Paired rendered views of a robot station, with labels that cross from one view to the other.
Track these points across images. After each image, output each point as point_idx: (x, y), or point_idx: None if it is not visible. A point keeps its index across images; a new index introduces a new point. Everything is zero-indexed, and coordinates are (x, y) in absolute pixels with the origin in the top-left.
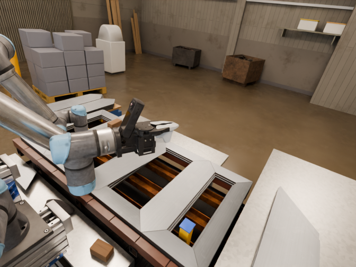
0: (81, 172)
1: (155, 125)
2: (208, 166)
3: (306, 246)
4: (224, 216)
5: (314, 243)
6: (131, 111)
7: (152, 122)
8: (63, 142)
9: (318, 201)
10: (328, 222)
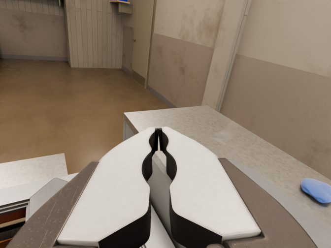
0: None
1: (146, 221)
2: (62, 185)
3: (256, 180)
4: (150, 228)
5: (253, 173)
6: None
7: (77, 213)
8: None
9: (204, 137)
10: (226, 148)
